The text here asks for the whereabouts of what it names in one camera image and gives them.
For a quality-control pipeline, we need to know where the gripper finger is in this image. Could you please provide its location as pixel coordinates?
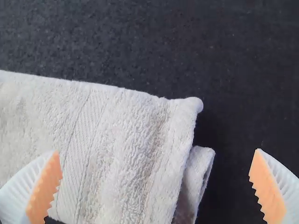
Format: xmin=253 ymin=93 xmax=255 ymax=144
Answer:
xmin=0 ymin=150 xmax=64 ymax=224
xmin=248 ymin=148 xmax=299 ymax=224

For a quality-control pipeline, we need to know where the pale towel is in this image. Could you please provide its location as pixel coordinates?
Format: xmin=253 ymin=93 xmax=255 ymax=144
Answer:
xmin=0 ymin=69 xmax=216 ymax=224

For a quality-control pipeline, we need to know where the black mat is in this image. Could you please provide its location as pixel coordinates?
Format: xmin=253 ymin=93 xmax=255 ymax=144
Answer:
xmin=0 ymin=0 xmax=299 ymax=224

